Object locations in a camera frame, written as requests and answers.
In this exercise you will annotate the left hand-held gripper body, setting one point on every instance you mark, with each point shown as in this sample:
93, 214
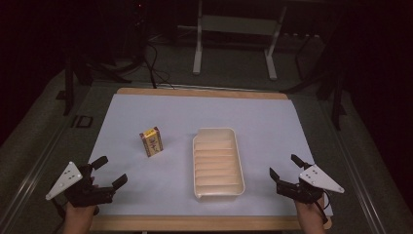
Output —
82, 191

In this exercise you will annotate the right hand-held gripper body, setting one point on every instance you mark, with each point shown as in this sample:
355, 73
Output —
308, 185

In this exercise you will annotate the yellow patterned small box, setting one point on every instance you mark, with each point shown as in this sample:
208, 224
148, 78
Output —
151, 142

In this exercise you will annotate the cream ridged plastic tray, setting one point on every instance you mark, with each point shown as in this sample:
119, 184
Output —
217, 163

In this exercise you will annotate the person's left hand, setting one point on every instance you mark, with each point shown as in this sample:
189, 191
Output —
79, 218

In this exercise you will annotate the person's right hand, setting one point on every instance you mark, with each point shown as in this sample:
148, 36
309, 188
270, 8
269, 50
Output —
310, 216

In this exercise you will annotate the white paper table cover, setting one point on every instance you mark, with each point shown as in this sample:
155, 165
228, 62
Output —
181, 182

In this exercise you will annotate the black tripod stand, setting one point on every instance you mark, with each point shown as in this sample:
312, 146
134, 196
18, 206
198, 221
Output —
328, 81
84, 74

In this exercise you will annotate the white metal stand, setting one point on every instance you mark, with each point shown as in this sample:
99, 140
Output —
236, 32

